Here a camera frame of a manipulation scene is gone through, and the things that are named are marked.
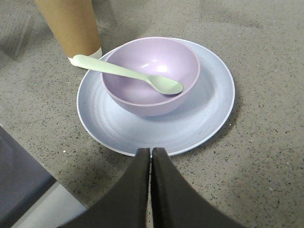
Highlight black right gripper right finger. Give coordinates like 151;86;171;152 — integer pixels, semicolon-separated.
151;148;241;228

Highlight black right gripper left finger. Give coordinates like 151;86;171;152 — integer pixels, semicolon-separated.
62;148;151;228

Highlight mint green plastic spoon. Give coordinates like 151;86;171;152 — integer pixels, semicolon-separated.
73;54;183;95

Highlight lavender plastic bowl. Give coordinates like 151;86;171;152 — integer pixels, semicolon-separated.
101;37;201;117

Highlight brown paper cup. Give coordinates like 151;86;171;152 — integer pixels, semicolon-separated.
35;0;102;65

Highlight light blue plastic plate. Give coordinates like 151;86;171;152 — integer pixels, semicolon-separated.
76;40;235;156

